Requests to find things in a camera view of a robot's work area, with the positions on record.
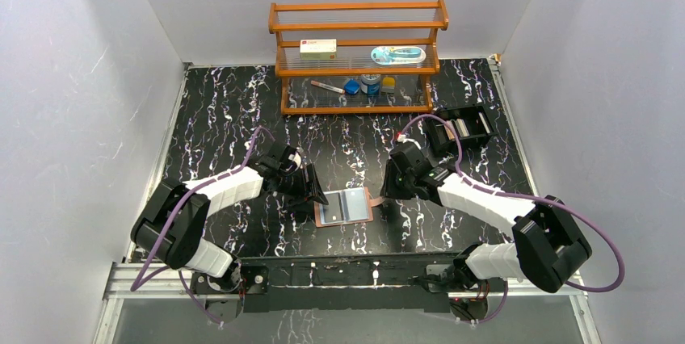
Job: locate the small yellow box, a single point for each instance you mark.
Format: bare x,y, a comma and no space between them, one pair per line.
388,85

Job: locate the blue white round tin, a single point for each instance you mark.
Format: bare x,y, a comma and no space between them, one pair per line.
370,84

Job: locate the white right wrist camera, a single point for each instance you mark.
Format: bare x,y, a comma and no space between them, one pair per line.
402,138

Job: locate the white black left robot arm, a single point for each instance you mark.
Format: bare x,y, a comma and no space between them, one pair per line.
171,225

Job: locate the gold cards stack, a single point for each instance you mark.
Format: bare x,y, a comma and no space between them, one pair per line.
460,127

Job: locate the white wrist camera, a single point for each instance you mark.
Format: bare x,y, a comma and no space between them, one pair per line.
295,162
402,138

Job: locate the white red medicine box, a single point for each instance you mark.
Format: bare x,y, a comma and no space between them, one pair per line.
318,49

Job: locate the brown leather card holder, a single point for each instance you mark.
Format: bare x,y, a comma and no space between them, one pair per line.
372,203

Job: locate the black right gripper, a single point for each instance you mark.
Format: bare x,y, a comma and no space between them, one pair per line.
388,189

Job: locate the black credit card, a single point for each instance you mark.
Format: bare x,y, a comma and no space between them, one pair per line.
332,213
356,203

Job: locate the red white marker pen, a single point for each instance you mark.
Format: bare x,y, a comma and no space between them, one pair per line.
325,86

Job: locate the black card tray box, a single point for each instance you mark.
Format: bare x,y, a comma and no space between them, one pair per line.
472,126

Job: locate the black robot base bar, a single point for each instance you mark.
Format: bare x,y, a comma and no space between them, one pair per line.
371,281

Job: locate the blue toothbrush blister pack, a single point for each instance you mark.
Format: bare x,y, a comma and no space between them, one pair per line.
398,55

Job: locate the wooden three-tier shelf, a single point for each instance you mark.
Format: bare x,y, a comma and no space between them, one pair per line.
358,27

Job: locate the white cards stack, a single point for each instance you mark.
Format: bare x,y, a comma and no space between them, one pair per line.
484,123

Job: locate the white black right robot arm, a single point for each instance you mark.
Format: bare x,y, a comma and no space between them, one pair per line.
547,245

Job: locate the small blue box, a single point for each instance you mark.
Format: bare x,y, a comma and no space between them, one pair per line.
351,87

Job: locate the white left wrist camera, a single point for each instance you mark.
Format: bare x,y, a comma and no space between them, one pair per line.
295,162

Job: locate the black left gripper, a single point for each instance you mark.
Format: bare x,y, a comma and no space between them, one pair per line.
302,184

